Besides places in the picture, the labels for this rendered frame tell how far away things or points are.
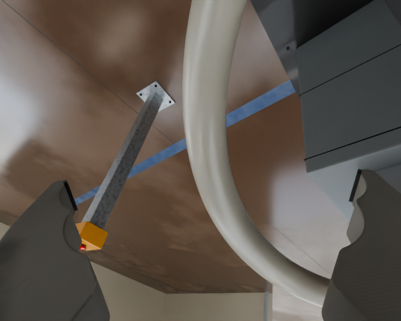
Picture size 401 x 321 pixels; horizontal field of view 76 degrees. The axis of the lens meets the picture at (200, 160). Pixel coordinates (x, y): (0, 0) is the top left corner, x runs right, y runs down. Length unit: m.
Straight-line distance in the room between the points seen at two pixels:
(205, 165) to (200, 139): 0.02
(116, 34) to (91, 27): 0.15
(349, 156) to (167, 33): 1.16
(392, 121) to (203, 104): 0.80
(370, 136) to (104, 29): 1.47
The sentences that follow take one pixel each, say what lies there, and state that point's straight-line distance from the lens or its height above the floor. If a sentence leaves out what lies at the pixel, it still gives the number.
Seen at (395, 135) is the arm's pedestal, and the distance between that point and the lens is 0.89.
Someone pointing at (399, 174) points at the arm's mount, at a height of 0.88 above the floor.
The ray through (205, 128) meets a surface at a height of 1.29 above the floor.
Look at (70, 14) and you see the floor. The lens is 1.85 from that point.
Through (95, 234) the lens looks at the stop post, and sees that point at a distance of 1.26.
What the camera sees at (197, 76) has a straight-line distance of 0.16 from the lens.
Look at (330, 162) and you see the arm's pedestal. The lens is 0.90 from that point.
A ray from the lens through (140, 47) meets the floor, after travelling 1.72.
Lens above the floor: 1.41
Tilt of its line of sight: 39 degrees down
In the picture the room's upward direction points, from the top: 166 degrees counter-clockwise
